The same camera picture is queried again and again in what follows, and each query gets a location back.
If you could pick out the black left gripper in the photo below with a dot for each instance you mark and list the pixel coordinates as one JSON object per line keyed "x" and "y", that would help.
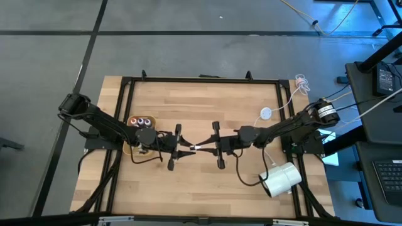
{"x": 166, "y": 142}

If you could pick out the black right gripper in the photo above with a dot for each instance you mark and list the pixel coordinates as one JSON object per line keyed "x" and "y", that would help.
{"x": 229, "y": 144}

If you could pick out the small green-label dropper bottle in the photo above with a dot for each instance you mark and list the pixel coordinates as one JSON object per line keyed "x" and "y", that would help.
{"x": 197, "y": 147}

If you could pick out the purple food coloring bottle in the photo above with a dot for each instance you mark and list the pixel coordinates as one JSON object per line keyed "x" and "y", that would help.
{"x": 140, "y": 121}

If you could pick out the orange food coloring bottle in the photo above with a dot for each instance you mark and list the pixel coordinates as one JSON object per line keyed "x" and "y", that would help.
{"x": 133, "y": 121}

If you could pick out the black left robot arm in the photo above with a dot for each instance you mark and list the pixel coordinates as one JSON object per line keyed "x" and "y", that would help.
{"x": 100, "y": 120}

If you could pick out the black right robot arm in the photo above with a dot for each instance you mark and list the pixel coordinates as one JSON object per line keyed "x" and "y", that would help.
{"x": 282, "y": 128}

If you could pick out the yellow plastic bin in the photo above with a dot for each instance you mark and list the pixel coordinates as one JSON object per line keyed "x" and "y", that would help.
{"x": 129, "y": 152}

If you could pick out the white round puck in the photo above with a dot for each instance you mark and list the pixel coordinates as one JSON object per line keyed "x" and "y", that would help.
{"x": 266, "y": 113}

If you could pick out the black aluminium crossbar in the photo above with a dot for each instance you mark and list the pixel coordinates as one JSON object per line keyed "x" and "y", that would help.
{"x": 201, "y": 220}

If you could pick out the black side desk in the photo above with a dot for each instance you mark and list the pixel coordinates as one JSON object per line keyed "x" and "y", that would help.
{"x": 377, "y": 125}

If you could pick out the black chair leg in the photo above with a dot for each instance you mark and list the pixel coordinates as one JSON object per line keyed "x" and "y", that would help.
{"x": 9, "y": 144}

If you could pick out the black keyboard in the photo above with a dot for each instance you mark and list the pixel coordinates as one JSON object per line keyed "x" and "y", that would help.
{"x": 391, "y": 180}

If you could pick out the black power adapter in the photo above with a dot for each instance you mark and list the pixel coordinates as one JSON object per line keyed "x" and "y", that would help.
{"x": 383, "y": 80}

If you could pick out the black pole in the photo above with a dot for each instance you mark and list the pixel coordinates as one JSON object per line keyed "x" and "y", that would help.
{"x": 380, "y": 55}

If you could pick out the black table frame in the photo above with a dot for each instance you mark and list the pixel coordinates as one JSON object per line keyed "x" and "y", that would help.
{"x": 204, "y": 80}

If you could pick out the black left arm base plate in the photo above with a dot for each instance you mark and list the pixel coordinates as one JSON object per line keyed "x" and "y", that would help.
{"x": 94, "y": 142}

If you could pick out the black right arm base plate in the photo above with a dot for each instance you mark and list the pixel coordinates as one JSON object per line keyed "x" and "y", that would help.
{"x": 314, "y": 147}

